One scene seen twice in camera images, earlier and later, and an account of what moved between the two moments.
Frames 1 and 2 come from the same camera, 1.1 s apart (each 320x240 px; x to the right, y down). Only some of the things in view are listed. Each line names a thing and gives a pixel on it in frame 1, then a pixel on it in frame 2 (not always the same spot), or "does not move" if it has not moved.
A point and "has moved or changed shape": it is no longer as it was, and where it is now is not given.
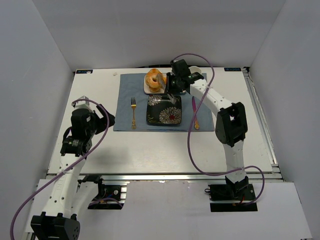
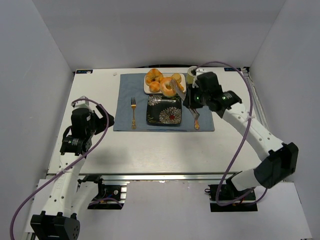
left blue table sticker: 84,71 does not move
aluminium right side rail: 262,120 does not move
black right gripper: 171,83 → 189,100
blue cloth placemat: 131,109 does not move
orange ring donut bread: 154,82 has moved or changed shape
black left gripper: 104,117 does not move
